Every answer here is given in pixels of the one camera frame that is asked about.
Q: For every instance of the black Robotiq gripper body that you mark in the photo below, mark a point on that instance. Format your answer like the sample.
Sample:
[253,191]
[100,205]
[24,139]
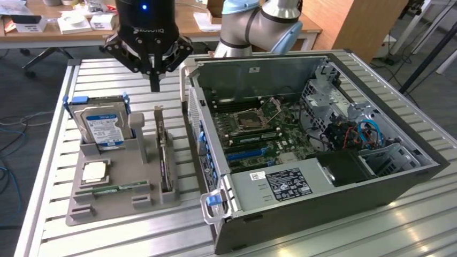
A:
[148,24]

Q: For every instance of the low profile graphics card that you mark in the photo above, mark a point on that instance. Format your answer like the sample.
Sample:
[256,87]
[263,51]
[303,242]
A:
[163,150]

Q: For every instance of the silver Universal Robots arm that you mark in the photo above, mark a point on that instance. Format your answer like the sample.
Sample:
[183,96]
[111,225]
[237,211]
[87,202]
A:
[236,34]

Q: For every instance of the small white box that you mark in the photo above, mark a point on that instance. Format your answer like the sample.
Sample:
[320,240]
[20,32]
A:
[102,22]

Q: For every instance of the white paper stack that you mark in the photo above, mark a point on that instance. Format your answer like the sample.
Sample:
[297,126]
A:
[205,22]

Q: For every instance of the white box with round part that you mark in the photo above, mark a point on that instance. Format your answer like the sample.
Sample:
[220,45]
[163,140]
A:
[71,26]

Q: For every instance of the brown cardboard box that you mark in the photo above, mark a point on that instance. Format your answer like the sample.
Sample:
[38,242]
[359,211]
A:
[213,6]

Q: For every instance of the wooden desk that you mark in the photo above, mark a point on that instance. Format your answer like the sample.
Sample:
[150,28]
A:
[43,37]

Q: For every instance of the black chair base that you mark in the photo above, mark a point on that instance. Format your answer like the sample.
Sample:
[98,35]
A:
[39,57]

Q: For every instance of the hard disk with blue carrier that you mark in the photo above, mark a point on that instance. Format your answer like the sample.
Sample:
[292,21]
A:
[102,125]

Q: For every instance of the white box with label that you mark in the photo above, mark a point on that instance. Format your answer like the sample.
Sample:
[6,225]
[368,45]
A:
[32,26]

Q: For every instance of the grey cup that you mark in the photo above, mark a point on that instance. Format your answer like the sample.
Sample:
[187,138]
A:
[51,2]

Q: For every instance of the metal socket cover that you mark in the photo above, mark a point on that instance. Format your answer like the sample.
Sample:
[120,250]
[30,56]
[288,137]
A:
[271,98]

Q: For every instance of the CPU socket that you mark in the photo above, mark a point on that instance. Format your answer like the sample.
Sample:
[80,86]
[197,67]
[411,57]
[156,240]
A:
[249,121]

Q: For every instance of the crumpled paper sheets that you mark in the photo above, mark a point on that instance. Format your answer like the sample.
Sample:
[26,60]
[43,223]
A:
[12,6]

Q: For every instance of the green RAM stick white label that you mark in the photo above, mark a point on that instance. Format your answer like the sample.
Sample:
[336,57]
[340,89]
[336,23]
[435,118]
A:
[255,137]

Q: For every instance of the long PCIe expansion slot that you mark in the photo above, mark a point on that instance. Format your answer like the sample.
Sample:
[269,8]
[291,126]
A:
[247,154]

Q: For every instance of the grey plastic parts rack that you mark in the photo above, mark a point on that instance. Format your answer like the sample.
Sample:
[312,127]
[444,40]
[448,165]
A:
[122,171]

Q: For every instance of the silver CPU chip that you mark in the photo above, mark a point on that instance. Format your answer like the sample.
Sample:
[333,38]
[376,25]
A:
[94,172]

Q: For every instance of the silver metal disk bay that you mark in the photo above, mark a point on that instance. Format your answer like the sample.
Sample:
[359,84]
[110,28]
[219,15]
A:
[321,107]

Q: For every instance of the green motherboard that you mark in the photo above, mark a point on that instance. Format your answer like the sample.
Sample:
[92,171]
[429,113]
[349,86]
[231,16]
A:
[285,144]

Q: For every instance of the silver chipset heatsink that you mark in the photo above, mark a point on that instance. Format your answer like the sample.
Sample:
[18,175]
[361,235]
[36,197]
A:
[291,158]

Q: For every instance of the wooden cabinet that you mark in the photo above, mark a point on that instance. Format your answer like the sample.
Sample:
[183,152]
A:
[357,26]

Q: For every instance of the grey power supply unit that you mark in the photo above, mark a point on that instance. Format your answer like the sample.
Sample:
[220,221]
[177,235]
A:
[249,192]

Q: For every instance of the blue case latch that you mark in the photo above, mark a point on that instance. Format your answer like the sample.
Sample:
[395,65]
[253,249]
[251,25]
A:
[213,201]

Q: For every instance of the black power supply label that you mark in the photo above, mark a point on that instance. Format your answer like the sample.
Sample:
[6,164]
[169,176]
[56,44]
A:
[289,184]

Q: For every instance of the white table leg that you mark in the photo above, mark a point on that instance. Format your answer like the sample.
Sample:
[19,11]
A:
[408,26]

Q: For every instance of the black slanted pole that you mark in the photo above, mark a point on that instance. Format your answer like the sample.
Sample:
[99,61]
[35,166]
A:
[428,57]

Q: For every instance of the black and grey PC case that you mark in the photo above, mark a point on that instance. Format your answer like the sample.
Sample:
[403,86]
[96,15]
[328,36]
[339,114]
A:
[321,214]

